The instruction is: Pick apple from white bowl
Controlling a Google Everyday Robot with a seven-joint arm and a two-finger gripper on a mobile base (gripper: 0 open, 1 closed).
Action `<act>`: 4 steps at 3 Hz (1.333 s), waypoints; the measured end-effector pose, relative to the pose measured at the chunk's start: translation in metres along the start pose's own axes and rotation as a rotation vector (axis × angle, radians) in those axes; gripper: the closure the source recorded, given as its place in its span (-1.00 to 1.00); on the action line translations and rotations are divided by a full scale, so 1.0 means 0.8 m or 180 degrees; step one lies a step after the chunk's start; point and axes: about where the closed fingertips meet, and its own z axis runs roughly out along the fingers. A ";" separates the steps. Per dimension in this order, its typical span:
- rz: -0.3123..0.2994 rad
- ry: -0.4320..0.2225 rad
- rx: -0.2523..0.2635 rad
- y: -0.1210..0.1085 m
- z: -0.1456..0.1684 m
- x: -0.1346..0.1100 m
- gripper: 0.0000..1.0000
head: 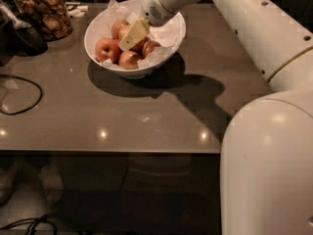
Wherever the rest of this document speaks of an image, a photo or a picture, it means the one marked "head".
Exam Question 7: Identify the black appliance with silver handle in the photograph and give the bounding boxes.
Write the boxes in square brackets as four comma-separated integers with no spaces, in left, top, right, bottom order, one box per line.
[0,0,48,57]

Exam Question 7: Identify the small white packets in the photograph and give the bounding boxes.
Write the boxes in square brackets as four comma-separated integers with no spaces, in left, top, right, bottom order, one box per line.
[67,5,89,19]

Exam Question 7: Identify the back red apple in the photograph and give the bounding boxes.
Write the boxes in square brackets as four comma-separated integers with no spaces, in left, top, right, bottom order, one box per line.
[111,20,129,39]

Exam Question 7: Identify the black cable on table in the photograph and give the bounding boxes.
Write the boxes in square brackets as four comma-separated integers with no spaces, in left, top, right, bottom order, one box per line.
[0,73,44,117]

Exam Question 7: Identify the black cables on floor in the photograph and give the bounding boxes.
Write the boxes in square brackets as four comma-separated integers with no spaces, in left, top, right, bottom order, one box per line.
[0,157,131,235]

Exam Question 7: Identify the white ceramic bowl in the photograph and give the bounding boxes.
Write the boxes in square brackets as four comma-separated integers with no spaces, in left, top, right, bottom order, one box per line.
[84,0,186,79]

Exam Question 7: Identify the white crumpled paper liner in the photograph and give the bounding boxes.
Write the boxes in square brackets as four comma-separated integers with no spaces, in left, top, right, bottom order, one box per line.
[94,0,186,74]

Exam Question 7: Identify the front red apple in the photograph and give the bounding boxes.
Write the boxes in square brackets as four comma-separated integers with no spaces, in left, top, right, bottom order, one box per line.
[118,51,142,70]

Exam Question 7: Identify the left red apple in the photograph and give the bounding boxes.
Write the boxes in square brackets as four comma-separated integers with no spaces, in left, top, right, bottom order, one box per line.
[95,38,121,63]

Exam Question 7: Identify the glass jar of dried chips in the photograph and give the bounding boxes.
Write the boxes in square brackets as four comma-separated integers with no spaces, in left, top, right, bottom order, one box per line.
[14,0,72,41]

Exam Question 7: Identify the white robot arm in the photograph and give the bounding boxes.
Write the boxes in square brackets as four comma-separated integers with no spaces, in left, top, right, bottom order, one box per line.
[120,0,313,235]

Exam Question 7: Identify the right red apple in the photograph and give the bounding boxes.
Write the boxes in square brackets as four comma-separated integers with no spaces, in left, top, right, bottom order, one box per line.
[142,40,160,58]

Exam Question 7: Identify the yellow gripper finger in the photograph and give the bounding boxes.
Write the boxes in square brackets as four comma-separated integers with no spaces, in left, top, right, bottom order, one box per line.
[118,18,150,51]

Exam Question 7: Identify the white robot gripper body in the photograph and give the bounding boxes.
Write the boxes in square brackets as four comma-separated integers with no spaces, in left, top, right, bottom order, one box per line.
[140,0,201,27]

